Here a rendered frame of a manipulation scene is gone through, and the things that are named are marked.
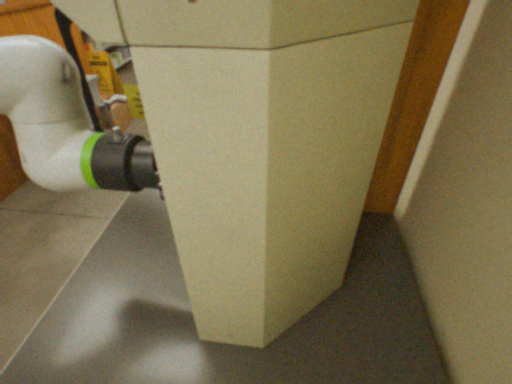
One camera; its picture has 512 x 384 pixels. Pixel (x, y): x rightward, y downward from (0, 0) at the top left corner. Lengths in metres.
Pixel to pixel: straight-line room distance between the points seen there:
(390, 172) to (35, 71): 0.68
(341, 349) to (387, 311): 0.12
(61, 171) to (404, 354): 0.62
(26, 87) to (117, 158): 0.14
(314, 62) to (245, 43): 0.07
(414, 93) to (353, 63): 0.37
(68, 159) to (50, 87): 0.10
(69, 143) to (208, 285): 0.30
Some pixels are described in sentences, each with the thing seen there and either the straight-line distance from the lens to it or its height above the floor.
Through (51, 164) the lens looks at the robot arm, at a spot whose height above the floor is 1.22.
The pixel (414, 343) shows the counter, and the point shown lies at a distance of 0.64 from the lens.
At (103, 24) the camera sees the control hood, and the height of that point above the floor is 1.43.
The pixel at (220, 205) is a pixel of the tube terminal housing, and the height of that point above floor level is 1.25.
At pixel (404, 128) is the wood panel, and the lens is 0.72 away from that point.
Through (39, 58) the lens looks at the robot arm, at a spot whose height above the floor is 1.35.
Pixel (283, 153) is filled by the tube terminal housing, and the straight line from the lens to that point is 0.30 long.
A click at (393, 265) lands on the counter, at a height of 0.94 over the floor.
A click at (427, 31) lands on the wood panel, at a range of 0.66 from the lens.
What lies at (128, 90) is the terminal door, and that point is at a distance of 0.70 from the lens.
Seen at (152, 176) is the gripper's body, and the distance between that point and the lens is 0.48.
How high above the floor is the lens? 1.47
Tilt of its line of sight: 38 degrees down
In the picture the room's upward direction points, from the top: straight up
